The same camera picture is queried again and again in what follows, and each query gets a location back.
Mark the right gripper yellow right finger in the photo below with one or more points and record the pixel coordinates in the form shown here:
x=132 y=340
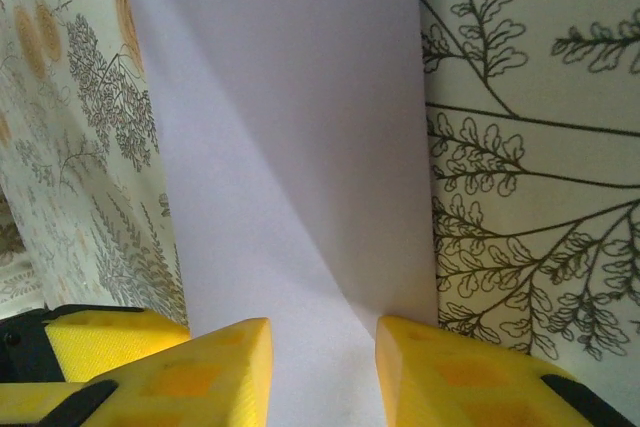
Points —
x=475 y=382

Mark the lilac cloth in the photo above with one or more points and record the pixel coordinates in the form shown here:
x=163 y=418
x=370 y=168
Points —
x=300 y=147

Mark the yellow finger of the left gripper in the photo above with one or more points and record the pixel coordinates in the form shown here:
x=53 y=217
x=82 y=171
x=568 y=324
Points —
x=115 y=342

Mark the floral patterned tablecloth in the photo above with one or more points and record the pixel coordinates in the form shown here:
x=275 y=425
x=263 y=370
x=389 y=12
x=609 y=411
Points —
x=550 y=147

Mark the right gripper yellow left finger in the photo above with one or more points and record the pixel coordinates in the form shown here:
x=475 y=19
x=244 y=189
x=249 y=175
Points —
x=200 y=382

